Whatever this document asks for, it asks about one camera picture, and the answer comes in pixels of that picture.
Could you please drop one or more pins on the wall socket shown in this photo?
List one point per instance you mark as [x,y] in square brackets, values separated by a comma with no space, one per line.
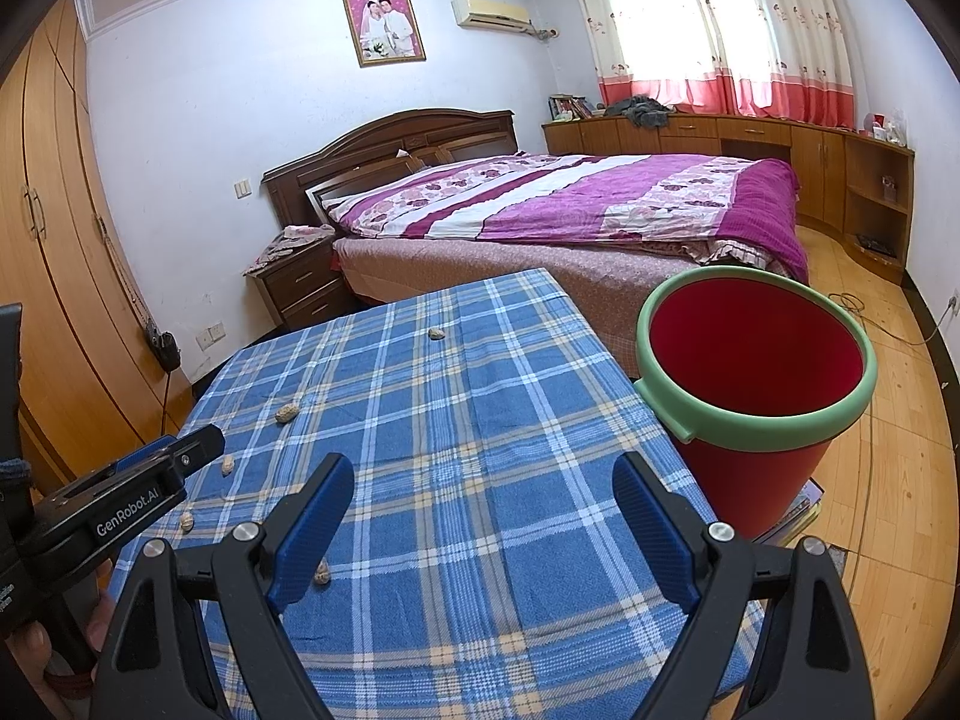
[211,335]

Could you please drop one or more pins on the wall air conditioner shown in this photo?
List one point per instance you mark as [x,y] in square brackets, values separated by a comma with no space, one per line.
[491,13]

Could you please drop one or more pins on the purple floral quilt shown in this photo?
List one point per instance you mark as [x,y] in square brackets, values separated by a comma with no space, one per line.
[600,202]

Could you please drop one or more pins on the dark wooden bed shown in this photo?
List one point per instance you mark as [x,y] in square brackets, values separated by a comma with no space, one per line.
[420,131]

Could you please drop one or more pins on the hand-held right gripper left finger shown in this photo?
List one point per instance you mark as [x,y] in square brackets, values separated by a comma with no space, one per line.
[315,532]

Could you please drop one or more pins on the red bucket with green rim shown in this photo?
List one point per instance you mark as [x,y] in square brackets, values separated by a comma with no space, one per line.
[750,345]

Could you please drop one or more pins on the stack of magazines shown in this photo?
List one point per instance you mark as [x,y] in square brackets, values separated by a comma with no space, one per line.
[806,502]

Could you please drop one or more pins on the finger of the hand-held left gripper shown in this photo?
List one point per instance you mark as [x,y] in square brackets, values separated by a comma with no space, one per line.
[196,446]

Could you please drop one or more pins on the blue plaid tablecloth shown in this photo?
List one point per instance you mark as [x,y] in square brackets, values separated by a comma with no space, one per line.
[465,427]

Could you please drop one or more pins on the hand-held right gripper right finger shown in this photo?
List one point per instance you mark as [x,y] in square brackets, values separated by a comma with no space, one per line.
[652,532]

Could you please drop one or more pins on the framed wedding photo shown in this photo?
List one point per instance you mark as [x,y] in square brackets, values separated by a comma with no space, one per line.
[384,28]

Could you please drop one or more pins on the long wooden window cabinet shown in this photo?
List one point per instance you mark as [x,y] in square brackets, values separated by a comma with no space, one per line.
[817,165]

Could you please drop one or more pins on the grey clothes pile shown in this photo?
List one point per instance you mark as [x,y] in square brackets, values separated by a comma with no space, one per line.
[641,112]

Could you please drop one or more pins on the wall light switch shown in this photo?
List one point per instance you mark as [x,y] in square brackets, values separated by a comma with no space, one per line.
[243,188]

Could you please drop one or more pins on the red and white containers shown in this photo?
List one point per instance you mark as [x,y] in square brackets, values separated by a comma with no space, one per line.
[885,127]

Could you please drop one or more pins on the person's left hand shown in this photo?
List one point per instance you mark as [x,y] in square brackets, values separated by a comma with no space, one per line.
[26,656]

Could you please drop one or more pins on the dark wooden nightstand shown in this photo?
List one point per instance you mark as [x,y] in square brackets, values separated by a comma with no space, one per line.
[300,285]

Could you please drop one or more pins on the black power adapter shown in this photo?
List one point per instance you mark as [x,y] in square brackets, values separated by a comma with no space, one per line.
[165,349]

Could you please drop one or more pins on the light wooden wardrobe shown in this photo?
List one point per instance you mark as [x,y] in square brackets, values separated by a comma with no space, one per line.
[60,255]

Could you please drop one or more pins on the white and red curtains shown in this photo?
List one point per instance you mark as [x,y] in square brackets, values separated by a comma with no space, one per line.
[712,30]

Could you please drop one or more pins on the pink patterned cloth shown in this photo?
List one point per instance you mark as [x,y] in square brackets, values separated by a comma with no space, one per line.
[289,244]

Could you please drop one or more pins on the row of books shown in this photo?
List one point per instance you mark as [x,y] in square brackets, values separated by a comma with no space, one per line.
[570,106]

